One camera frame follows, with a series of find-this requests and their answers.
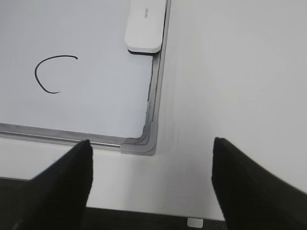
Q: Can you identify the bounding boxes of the small white tab on table edge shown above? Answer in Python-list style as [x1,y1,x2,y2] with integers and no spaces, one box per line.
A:
[187,218,203,229]

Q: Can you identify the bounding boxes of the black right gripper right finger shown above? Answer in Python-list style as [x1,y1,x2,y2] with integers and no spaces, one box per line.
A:
[212,138,307,230]

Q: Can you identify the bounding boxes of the white aluminium-framed whiteboard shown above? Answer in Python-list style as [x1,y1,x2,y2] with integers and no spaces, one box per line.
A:
[0,0,171,155]

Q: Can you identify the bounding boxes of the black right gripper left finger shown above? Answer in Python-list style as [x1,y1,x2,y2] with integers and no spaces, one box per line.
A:
[0,140,93,230]

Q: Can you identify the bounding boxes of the white whiteboard eraser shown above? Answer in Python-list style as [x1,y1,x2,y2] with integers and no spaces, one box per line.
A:
[124,0,167,56]

